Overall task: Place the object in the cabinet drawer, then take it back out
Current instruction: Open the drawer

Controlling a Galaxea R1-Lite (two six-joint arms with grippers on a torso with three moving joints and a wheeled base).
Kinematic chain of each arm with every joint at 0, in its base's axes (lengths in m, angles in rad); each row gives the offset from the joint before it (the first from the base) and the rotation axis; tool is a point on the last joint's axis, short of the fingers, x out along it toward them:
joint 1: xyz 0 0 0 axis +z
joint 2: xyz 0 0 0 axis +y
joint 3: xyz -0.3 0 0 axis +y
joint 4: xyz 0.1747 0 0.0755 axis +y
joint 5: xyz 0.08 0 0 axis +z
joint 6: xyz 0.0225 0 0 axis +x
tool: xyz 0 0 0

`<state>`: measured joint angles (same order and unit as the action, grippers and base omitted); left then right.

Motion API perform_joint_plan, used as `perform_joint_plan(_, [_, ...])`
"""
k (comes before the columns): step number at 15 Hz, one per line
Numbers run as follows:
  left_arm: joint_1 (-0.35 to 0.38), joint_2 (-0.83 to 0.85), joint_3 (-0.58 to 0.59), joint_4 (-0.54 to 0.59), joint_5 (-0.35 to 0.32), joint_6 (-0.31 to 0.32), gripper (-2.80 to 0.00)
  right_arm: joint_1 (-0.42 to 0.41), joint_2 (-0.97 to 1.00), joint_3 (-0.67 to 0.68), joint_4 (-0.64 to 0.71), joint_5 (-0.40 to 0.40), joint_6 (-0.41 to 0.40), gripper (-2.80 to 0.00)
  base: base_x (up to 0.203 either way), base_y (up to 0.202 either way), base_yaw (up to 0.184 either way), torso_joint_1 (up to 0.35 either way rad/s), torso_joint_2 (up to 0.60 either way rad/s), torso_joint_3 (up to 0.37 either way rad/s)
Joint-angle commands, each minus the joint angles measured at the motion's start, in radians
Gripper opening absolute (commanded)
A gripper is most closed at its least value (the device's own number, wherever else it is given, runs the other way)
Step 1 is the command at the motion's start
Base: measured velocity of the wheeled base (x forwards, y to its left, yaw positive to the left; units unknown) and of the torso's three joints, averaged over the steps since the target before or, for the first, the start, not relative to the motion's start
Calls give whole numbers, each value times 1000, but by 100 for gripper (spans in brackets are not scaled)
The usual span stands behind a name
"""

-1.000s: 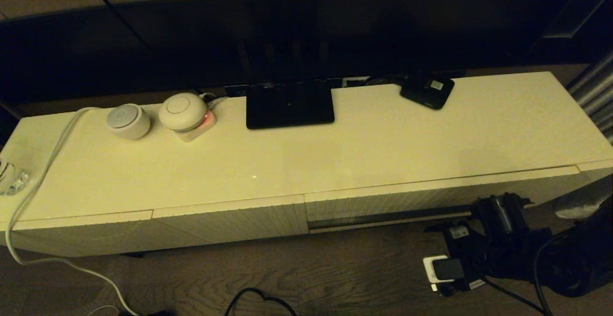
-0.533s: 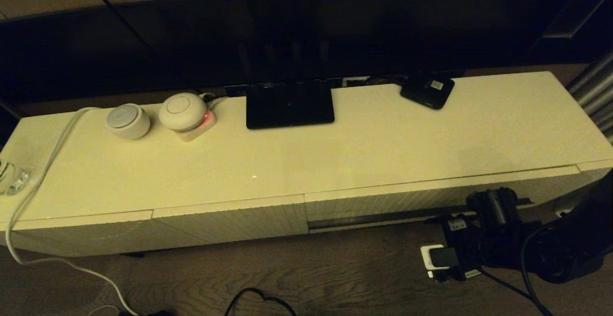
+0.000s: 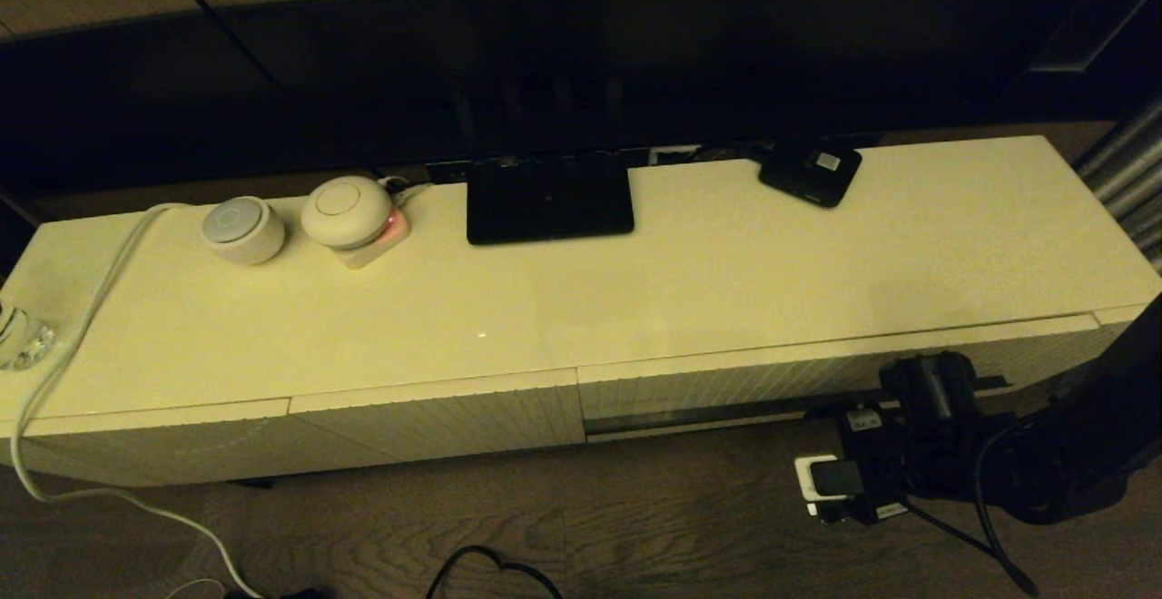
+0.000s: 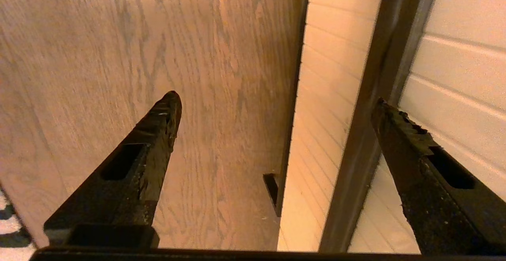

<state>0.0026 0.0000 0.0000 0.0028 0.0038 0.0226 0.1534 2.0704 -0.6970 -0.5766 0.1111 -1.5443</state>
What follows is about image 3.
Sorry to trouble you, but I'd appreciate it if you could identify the white ribbed front drawer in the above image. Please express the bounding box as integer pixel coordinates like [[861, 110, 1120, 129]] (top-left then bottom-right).
[[577, 313, 1099, 444]]

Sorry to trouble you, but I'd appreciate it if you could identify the white TV cabinet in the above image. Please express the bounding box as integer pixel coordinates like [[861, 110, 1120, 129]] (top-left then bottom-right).
[[0, 134, 1162, 489]]

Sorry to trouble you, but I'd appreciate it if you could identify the small ribbed white end panel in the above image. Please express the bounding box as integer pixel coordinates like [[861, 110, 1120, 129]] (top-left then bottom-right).
[[1094, 304, 1147, 357]]

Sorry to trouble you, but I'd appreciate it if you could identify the small black box with label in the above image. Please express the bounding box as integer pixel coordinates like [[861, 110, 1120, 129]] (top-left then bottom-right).
[[758, 139, 863, 210]]

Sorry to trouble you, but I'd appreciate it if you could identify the grey curtain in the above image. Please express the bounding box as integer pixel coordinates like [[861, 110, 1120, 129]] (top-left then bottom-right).
[[1071, 95, 1162, 273]]

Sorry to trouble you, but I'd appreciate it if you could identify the black flat television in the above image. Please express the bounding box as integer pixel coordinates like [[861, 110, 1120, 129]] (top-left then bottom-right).
[[0, 0, 1104, 201]]

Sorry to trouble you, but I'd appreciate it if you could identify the white power strip red light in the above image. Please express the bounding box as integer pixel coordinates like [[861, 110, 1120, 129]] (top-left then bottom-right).
[[331, 209, 412, 271]]

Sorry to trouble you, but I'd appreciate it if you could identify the white round dome device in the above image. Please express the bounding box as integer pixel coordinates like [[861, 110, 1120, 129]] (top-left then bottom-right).
[[300, 176, 394, 251]]

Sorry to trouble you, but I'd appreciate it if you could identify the white speaker with grey top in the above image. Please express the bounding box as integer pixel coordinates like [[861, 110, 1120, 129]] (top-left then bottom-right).
[[202, 197, 287, 266]]

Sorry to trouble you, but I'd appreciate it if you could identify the ribbed white cabinet front panel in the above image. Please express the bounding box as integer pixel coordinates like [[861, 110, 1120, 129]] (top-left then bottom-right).
[[0, 399, 293, 489]]

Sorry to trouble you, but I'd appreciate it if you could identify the clear glass object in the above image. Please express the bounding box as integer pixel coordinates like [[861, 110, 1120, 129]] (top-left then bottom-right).
[[0, 299, 57, 372]]

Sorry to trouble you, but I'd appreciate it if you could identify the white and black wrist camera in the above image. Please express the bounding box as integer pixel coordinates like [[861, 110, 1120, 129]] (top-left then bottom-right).
[[794, 454, 865, 520]]

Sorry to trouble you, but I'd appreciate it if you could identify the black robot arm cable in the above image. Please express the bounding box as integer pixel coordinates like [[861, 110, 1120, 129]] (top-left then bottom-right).
[[908, 408, 1041, 596]]

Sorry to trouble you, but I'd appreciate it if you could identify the black cable loop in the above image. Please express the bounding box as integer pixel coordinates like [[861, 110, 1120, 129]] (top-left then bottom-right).
[[427, 545, 564, 599]]

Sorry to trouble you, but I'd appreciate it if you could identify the black television base plate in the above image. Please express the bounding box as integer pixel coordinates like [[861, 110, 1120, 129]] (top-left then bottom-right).
[[466, 156, 635, 247]]

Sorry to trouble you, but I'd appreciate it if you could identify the dark wall frame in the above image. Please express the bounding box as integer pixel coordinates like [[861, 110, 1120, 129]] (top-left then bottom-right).
[[999, 0, 1162, 123]]

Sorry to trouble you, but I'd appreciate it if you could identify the thin white plug cable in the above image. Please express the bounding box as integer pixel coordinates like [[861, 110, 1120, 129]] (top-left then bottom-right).
[[379, 177, 435, 211]]

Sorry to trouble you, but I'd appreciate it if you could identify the thick white power cable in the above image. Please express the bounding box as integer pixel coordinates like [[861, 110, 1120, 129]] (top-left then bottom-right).
[[11, 203, 266, 599]]

